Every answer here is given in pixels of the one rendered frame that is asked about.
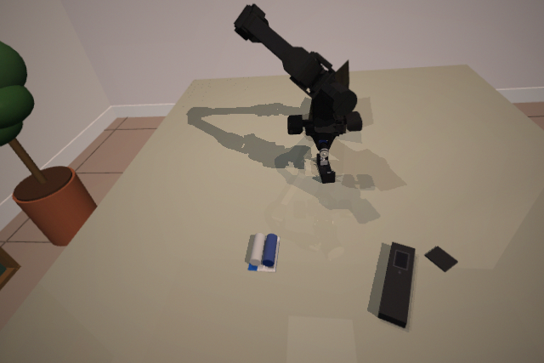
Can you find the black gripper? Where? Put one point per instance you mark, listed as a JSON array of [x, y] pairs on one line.
[[295, 123]]

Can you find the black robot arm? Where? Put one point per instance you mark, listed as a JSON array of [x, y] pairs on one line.
[[306, 71]]

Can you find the black and blue battery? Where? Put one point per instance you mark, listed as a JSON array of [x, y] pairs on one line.
[[324, 152]]

